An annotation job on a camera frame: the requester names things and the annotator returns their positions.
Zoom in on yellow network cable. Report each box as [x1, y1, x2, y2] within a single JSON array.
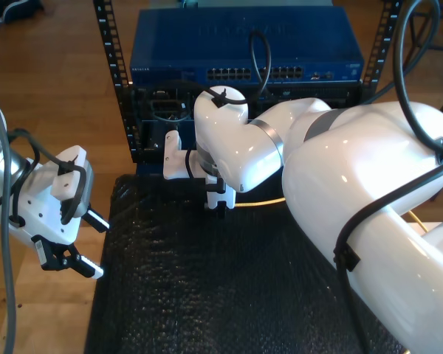
[[234, 197, 429, 237]]

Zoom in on blue rack base panel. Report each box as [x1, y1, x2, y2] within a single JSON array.
[[135, 162, 287, 178]]

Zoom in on black textured mat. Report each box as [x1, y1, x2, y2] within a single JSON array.
[[83, 173, 407, 354]]

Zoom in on black rack server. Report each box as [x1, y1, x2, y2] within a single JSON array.
[[131, 85, 363, 122]]

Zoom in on dark sneaker white sole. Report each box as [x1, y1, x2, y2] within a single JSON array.
[[0, 0, 45, 24]]

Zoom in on dark metal stool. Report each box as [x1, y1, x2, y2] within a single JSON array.
[[393, 0, 443, 84]]

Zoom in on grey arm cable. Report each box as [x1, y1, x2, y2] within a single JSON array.
[[0, 66, 19, 354]]

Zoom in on black perforated rack post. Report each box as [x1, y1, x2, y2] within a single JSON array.
[[92, 0, 143, 163], [361, 0, 405, 97]]

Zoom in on blue network switch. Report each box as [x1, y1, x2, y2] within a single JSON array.
[[128, 6, 365, 86]]

